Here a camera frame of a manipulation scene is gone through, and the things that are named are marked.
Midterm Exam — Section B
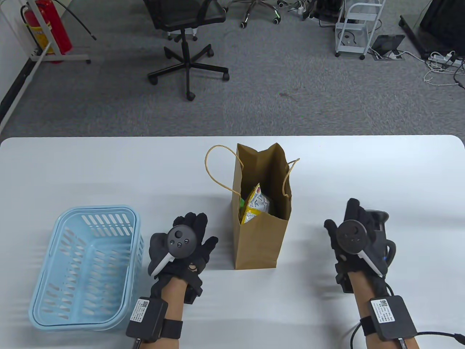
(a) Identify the person's right hand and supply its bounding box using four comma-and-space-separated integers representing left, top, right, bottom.
324, 198, 391, 291

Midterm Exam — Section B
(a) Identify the person's left hand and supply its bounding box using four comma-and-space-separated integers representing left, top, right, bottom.
147, 212, 219, 288

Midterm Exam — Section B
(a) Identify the black and blue barcode scanner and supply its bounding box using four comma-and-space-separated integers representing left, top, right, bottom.
365, 210, 397, 266

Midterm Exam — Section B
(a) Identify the brown paper bag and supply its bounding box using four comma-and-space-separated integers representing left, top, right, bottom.
205, 143, 300, 270

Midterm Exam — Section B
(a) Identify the yellow bag of chips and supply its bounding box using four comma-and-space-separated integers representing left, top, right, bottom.
240, 183, 271, 225

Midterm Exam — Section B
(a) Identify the person's left forearm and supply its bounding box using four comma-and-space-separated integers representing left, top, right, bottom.
140, 278, 186, 349

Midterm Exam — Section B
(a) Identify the white and black controller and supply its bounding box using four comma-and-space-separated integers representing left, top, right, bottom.
148, 225, 198, 277
336, 219, 388, 277

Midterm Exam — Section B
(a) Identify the black labelled sensor box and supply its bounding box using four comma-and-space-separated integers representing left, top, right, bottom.
370, 295, 418, 341
126, 297, 169, 342

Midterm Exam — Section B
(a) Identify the light blue plastic basket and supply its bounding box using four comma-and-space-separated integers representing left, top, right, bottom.
28, 205, 145, 331

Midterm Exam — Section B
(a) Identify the white utility cart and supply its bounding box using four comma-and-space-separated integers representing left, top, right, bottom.
334, 0, 386, 60

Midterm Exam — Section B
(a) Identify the black lidded floor box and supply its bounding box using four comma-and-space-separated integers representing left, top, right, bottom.
371, 35, 405, 60

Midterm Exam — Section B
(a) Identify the white power strip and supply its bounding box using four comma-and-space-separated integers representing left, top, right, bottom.
428, 53, 464, 68

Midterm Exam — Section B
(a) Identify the black equipment stand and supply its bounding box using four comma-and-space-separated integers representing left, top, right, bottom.
399, 0, 465, 60

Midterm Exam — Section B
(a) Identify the chrome chair base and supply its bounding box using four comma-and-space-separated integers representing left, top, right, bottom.
229, 0, 282, 28

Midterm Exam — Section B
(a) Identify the white metal stand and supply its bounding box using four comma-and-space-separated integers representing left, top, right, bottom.
0, 0, 91, 64

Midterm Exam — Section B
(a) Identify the black office chair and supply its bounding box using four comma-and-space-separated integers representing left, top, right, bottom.
143, 0, 230, 101

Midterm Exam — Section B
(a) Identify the red fire extinguisher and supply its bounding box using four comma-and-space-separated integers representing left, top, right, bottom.
21, 0, 97, 63

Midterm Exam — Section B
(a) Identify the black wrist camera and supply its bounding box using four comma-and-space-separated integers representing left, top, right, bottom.
336, 271, 353, 293
183, 280, 203, 304

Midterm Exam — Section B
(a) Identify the black forearm strap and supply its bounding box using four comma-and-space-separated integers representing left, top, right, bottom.
160, 319, 183, 340
360, 316, 376, 337

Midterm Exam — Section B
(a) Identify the thin black camera cable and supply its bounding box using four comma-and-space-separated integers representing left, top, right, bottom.
351, 322, 364, 349

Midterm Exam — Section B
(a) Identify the black braided cable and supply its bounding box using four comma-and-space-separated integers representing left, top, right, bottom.
414, 330, 465, 344

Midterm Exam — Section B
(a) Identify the black cable bundle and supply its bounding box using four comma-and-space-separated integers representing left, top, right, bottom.
278, 0, 344, 28

